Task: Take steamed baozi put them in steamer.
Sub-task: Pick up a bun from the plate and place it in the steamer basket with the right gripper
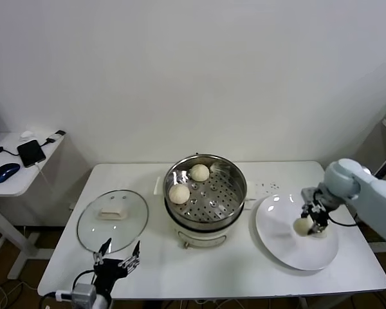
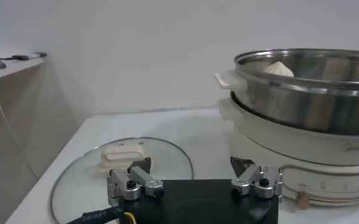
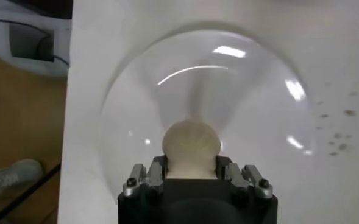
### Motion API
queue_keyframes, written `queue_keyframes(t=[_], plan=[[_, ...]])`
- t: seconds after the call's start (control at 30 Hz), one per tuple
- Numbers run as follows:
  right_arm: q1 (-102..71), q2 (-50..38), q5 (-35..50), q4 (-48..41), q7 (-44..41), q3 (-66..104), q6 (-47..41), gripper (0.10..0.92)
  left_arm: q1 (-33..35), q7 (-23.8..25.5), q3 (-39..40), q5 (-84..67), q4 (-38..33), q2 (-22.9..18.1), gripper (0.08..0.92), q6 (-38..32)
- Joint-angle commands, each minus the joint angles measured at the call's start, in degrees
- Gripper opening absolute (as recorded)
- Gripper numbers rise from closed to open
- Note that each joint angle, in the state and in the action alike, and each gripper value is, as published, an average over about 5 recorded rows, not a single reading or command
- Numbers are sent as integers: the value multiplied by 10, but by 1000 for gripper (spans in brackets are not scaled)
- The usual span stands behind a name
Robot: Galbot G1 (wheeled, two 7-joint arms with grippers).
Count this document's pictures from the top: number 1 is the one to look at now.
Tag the cream electric cooker base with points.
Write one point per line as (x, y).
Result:
(202, 238)

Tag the steel steamer basket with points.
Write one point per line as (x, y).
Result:
(225, 193)

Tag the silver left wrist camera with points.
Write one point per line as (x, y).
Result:
(83, 293)

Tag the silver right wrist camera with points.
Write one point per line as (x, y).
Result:
(309, 194)

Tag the glass pot lid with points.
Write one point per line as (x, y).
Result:
(93, 225)

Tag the white side desk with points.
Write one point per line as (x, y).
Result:
(16, 185)

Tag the blue computer mouse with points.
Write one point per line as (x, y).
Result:
(5, 172)

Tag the white round plate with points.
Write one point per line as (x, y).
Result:
(276, 244)

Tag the small white object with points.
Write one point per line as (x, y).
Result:
(26, 134)

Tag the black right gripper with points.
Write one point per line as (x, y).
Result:
(320, 215)

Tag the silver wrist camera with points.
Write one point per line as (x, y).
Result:
(309, 194)
(83, 293)

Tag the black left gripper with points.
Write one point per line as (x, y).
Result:
(111, 273)

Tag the black smartphone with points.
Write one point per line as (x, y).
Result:
(31, 153)

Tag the black USB adapter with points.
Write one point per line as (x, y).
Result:
(61, 132)

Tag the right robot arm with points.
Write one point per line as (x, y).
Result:
(373, 193)

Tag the white steamed baozi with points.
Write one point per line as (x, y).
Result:
(179, 194)
(300, 227)
(323, 235)
(199, 172)

